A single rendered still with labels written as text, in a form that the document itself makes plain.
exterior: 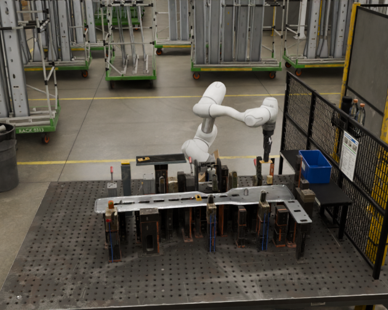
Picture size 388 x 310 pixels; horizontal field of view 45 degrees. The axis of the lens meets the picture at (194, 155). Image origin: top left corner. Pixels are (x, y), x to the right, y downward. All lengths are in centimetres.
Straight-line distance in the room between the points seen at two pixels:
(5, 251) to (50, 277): 166
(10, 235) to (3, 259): 40
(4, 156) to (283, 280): 361
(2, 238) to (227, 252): 249
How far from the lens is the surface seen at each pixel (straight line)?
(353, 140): 324
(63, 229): 358
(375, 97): 521
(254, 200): 323
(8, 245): 483
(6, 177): 573
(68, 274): 313
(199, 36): 997
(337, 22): 1098
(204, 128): 383
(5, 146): 555
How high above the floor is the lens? 260
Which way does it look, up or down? 24 degrees down
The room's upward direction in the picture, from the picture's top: straight up
